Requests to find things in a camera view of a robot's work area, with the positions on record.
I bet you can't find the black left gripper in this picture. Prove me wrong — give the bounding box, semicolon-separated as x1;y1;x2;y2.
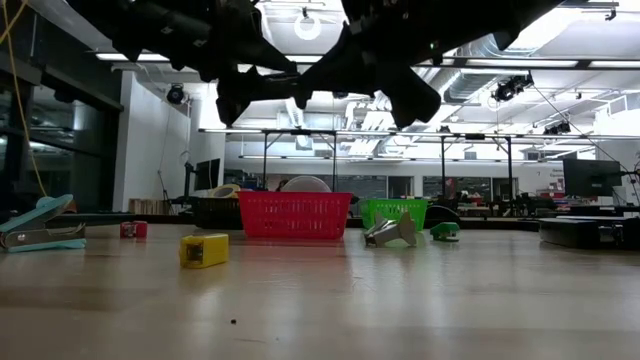
202;9;302;127

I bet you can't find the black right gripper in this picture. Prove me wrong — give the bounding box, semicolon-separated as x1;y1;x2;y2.
294;9;444;130

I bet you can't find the yellow tape roll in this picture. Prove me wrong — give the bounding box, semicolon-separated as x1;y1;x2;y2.
208;183;242;200

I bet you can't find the green mini stapler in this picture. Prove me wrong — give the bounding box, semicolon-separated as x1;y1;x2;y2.
429;221;461;243

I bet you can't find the red mini stapler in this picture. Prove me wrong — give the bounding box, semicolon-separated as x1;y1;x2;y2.
119;220;149;240

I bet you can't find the teal staple remover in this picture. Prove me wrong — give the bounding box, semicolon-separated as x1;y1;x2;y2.
0;193;87;254

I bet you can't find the black metal gantry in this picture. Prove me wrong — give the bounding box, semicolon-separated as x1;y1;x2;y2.
199;127;516;201

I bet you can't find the black computer monitor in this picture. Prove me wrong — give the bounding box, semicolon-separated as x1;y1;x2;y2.
562;158;624;198
193;158;222;191

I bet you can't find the white dome lamp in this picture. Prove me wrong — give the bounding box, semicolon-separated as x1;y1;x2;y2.
280;175;333;193

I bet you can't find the red plastic basket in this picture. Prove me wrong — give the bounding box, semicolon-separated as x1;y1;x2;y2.
237;190;354;241

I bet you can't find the green plastic basket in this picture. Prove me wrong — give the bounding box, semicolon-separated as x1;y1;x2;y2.
358;198;430;232

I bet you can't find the black plastic bin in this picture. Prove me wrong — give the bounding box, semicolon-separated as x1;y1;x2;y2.
192;196;244;231

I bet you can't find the black ceiling spotlight cluster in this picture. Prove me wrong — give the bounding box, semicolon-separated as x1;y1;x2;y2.
491;73;535;104

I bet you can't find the wooden crate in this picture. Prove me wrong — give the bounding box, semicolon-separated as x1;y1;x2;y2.
128;198;174;216

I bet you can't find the white ring light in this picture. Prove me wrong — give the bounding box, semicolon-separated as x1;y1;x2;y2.
293;12;323;42

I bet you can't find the black ceiling camera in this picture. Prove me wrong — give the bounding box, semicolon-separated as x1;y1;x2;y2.
165;83;186;106

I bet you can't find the black aluminium frame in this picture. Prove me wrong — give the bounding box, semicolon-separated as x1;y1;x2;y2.
44;212;640;236

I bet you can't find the yellow cable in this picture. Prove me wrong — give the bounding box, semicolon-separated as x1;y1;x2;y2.
0;0;49;199

